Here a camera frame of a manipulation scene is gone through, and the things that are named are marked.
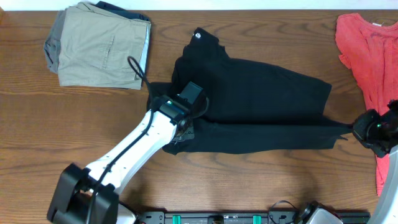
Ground black pants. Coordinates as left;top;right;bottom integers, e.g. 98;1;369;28
152;28;351;154

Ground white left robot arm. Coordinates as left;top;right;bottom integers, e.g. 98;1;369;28
47;93;202;223

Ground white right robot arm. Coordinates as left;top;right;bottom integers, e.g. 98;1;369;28
295;100;397;224

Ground red shirt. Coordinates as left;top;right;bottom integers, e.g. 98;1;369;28
335;12;398;197

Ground folded khaki pants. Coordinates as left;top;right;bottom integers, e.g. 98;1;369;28
58;2;151;90

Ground folded dark navy garment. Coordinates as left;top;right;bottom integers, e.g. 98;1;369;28
95;1;150;21

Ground folded grey garment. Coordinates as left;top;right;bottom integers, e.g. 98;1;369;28
44;10;66;73

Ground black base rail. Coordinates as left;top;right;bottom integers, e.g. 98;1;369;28
133;210;371;224

